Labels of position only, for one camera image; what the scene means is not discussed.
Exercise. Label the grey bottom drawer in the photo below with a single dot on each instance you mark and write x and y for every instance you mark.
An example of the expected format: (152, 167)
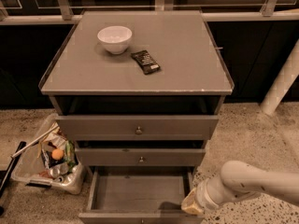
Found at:
(139, 195)

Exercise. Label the black snack packet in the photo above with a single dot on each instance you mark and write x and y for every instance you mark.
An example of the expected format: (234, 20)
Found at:
(146, 62)

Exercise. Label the grey drawer cabinet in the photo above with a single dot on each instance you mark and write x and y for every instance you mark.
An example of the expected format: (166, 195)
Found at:
(85, 79)

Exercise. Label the grey drawer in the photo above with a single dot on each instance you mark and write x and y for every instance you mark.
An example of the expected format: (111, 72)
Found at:
(137, 127)
(139, 195)
(140, 153)

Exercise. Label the grey middle drawer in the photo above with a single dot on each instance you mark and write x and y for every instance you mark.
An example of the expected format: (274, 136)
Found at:
(140, 153)

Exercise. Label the black bar on floor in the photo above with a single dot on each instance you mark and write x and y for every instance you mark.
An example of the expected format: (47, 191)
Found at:
(6, 174)

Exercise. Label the metal railing frame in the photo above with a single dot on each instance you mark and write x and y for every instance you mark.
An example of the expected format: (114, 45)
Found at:
(22, 12)

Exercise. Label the white support pole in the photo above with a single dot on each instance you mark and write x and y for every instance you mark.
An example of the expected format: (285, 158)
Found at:
(284, 80)

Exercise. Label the orange fruit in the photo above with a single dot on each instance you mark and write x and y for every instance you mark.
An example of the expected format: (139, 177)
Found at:
(57, 154)

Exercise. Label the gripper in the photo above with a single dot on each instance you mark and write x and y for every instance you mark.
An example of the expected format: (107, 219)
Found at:
(202, 192)

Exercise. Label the silver can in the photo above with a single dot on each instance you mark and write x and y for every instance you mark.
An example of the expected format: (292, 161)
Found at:
(58, 170)

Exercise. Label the white stick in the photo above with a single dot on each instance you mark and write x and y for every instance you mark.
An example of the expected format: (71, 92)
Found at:
(19, 152)

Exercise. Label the white ceramic bowl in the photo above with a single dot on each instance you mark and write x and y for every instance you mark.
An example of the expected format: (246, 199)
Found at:
(115, 39)

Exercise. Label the grey top drawer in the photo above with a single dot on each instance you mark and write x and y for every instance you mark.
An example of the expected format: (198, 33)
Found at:
(137, 127)

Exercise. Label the green snack bag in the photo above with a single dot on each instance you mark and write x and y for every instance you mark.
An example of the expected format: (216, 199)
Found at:
(69, 155)

